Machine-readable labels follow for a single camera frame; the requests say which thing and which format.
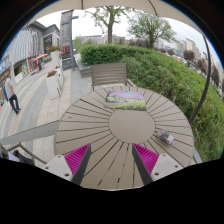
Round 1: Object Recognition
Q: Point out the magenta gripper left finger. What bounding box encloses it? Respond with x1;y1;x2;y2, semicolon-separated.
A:
43;144;91;185

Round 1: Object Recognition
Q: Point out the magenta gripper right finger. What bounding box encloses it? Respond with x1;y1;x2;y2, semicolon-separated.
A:
132;144;182;185

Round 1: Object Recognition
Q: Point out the grey patterned computer mouse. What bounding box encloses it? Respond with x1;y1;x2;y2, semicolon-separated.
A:
156;130;174;145

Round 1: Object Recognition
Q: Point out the curved parasol pole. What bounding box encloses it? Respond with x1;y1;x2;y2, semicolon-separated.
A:
188;33;212;125

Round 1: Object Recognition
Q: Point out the white planter near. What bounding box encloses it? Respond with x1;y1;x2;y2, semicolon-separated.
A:
46;70;61;99

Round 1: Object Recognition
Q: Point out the white planter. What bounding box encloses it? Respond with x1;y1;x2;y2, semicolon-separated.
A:
46;70;61;99
48;45;60;67

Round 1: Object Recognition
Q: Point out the green hedge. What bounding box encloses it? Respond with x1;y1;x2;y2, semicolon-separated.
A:
80;44;224;161

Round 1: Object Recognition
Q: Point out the brown slatted chair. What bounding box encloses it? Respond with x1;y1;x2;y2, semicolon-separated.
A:
90;62;129;91

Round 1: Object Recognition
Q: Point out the walking person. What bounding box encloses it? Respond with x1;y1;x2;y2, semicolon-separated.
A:
5;75;21;114

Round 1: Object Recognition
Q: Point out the grey signpost banner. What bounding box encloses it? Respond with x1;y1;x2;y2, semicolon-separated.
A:
60;10;77;70

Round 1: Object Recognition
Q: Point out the white planter far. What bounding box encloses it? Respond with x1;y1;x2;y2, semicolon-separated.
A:
48;45;60;67

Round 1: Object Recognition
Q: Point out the tree right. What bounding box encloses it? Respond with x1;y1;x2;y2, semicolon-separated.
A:
128;11;176;48

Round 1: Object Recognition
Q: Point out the tree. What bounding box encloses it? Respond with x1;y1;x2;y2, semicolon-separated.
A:
128;11;176;48
85;6;131;44

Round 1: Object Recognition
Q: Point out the tree left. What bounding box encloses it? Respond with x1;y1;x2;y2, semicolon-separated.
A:
85;6;131;44

